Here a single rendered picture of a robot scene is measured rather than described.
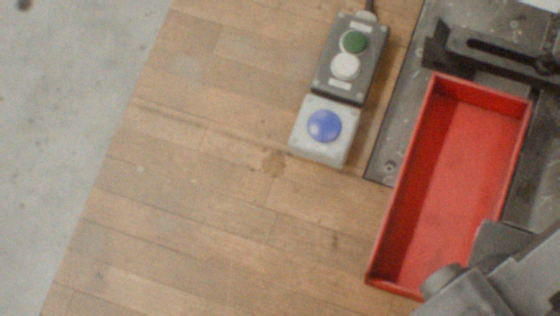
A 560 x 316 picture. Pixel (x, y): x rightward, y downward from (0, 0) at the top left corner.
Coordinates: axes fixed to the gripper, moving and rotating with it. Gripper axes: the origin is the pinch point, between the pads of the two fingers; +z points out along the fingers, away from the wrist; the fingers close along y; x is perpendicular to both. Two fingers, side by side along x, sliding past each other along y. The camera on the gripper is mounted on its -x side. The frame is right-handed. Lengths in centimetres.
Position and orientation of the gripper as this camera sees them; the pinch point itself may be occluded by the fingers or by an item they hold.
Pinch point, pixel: (505, 257)
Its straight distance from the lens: 109.6
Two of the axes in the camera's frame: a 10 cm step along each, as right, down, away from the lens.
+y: 2.5, -9.4, -2.4
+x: -9.4, -2.9, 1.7
